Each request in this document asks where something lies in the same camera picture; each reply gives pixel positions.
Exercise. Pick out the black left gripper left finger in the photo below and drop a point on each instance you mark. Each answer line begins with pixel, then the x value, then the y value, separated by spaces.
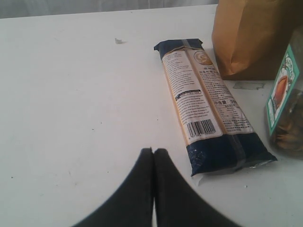
pixel 131 205

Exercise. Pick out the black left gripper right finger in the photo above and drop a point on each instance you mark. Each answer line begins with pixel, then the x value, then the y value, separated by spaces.
pixel 176 203

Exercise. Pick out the dark blue noodle packet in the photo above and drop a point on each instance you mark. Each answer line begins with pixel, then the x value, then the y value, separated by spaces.
pixel 219 137

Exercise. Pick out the clear jar yellow lid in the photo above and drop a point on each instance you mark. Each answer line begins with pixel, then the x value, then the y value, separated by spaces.
pixel 284 106

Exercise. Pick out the brown paper shopping bag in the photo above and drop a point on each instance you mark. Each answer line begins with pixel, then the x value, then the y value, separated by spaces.
pixel 250 37

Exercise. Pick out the clear tape scrap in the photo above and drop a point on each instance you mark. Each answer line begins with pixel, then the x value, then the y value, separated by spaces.
pixel 244 85

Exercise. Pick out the white crumb far left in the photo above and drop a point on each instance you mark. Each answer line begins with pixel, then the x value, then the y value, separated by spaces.
pixel 119 41

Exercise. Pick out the white backdrop curtain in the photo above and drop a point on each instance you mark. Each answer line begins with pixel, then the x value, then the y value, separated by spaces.
pixel 27 8

